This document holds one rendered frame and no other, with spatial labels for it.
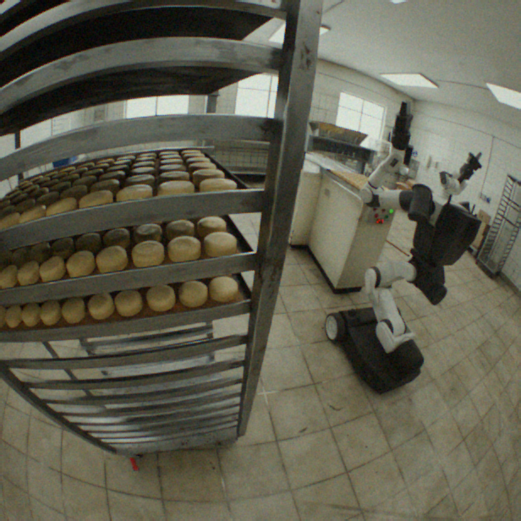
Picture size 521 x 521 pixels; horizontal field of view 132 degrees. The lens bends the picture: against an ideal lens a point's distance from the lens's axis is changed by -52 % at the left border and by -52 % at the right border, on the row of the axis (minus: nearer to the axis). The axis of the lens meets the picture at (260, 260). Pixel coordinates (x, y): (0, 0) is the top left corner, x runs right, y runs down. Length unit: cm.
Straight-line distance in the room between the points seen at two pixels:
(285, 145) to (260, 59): 11
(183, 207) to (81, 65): 21
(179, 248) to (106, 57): 28
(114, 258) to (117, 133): 18
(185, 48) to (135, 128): 10
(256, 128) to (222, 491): 127
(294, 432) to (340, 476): 37
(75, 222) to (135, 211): 8
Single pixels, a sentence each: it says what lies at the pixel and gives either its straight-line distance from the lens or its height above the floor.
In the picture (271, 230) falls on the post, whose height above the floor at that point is 112.
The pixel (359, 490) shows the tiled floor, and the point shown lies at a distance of 140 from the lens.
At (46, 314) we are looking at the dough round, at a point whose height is 97.
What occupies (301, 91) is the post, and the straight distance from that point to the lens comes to 26.
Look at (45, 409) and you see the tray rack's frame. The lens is 76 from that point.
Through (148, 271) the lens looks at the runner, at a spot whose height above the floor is 106.
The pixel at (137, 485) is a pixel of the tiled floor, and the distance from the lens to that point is 132.
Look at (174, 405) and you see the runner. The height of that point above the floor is 62.
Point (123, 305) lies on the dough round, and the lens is 41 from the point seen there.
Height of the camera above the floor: 124
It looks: 34 degrees down
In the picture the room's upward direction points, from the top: 7 degrees clockwise
